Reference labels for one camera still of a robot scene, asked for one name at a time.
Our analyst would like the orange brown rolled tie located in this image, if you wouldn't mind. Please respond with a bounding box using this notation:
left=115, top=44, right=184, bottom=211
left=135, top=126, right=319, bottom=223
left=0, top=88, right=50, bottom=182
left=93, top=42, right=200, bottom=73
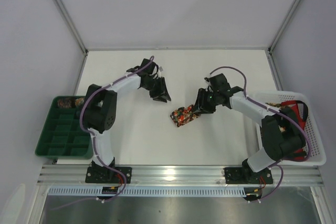
left=75, top=97, right=85, bottom=108

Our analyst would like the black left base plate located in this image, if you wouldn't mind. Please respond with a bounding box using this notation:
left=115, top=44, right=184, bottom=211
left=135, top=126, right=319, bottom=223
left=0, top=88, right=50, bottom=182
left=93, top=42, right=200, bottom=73
left=85, top=166, right=132, bottom=184

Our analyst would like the aluminium frame post right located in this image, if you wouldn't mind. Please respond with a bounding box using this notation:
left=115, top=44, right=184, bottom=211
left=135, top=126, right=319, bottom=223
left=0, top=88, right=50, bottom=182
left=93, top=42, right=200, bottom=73
left=268, top=0, right=303, bottom=55

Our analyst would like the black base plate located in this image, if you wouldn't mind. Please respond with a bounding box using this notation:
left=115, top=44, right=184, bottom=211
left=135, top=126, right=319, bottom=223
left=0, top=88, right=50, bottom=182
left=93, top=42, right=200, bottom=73
left=85, top=166, right=132, bottom=184
left=224, top=167, right=274, bottom=185

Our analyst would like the aluminium frame post left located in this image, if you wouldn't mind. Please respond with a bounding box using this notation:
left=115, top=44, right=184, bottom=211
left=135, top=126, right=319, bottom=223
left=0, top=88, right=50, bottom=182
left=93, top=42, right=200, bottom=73
left=52, top=0, right=88, bottom=56

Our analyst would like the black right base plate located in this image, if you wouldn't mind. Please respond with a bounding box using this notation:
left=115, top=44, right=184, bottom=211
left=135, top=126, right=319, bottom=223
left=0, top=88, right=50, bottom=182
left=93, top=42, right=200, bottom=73
left=224, top=167, right=274, bottom=185

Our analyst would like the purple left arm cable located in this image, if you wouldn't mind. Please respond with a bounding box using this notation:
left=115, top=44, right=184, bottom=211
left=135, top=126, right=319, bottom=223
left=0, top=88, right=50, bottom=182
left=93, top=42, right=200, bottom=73
left=51, top=55, right=155, bottom=210

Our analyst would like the white plastic basket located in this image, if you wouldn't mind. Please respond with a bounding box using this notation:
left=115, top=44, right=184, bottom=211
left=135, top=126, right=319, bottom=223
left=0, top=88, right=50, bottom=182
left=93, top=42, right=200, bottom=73
left=249, top=91, right=326, bottom=166

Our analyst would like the rolled tie in tray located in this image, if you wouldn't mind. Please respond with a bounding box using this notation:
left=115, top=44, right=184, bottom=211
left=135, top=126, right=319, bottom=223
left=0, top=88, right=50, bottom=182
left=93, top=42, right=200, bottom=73
left=57, top=97, right=75, bottom=109

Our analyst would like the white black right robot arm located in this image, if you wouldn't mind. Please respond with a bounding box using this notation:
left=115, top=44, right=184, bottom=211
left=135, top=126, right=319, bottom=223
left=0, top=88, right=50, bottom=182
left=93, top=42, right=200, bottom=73
left=193, top=73, right=307, bottom=183

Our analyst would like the colourful patterned necktie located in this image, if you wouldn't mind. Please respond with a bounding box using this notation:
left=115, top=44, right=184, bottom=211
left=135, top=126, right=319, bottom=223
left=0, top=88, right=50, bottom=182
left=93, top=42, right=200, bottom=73
left=170, top=104, right=201, bottom=127

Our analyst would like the aluminium mounting rail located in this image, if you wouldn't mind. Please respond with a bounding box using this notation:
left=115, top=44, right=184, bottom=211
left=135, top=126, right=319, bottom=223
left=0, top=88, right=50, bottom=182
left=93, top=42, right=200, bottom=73
left=37, top=164, right=323, bottom=187

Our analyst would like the black strap in basket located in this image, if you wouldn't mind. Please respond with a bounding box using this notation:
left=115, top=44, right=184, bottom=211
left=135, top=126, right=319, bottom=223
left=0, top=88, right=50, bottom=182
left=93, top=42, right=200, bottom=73
left=295, top=101, right=310, bottom=127

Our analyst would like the red fabric tie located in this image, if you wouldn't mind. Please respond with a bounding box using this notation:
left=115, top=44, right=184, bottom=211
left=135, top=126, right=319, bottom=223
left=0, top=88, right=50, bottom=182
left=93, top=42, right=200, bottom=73
left=281, top=100, right=309, bottom=162

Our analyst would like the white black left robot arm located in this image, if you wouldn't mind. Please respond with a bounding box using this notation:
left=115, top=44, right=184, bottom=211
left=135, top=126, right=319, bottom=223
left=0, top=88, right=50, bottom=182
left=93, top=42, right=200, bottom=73
left=79, top=56, right=171, bottom=171

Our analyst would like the dark gold patterned tie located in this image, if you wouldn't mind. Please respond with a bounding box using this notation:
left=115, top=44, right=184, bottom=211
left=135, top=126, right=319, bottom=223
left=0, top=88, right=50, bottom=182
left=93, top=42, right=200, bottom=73
left=267, top=102, right=288, bottom=133

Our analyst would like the green divided plastic tray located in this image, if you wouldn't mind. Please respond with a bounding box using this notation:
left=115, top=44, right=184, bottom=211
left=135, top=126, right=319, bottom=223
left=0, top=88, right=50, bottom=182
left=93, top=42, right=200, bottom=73
left=35, top=96, right=93, bottom=159

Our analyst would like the white slotted cable duct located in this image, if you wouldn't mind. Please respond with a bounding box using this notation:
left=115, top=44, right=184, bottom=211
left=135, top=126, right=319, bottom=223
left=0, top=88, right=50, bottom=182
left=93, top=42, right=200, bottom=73
left=48, top=186, right=246, bottom=197

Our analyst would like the aluminium frame post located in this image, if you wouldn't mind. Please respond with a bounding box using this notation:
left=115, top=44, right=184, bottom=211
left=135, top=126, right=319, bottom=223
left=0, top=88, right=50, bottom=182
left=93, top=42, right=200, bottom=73
left=52, top=0, right=88, bottom=56
left=268, top=0, right=303, bottom=55

